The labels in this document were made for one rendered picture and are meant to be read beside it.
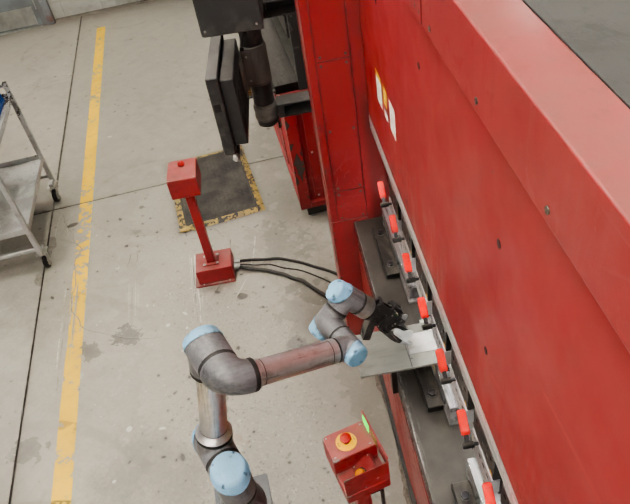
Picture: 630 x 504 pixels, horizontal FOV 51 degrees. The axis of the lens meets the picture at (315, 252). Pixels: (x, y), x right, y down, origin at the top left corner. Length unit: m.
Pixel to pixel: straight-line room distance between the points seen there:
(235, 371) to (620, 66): 1.20
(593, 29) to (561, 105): 0.22
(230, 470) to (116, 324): 2.16
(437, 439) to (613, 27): 1.46
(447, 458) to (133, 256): 2.89
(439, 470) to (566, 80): 1.45
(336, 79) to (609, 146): 1.83
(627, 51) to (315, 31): 1.60
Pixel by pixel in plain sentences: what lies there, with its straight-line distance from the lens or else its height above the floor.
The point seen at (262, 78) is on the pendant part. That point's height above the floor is 1.36.
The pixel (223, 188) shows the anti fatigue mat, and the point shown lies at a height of 0.01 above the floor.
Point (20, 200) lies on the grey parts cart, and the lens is 4.86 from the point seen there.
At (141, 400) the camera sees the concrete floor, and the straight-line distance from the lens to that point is 3.65.
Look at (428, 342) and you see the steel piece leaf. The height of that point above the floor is 1.00.
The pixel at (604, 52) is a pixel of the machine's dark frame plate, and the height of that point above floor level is 2.30.
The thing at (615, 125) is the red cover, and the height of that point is 2.30.
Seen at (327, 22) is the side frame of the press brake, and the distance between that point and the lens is 2.45.
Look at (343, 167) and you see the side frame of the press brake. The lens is 2.76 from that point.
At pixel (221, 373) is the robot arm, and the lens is 1.77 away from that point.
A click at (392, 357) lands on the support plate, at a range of 2.22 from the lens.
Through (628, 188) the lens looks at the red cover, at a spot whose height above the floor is 2.30.
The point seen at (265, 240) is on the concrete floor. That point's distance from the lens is 4.29.
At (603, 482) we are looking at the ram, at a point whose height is 1.89.
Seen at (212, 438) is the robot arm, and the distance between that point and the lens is 2.11.
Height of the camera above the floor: 2.74
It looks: 42 degrees down
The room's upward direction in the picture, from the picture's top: 10 degrees counter-clockwise
